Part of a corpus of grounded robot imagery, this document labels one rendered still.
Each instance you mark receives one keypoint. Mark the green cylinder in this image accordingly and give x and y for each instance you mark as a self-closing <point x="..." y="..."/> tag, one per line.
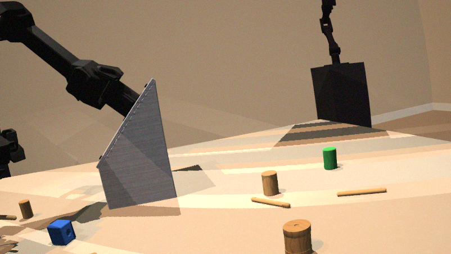
<point x="330" y="158"/>

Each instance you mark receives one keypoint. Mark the green string with wooden stick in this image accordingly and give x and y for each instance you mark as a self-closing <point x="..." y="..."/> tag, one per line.
<point x="8" y="217"/>

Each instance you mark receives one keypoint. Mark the blue block with hole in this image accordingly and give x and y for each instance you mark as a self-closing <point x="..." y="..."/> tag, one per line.
<point x="61" y="232"/>

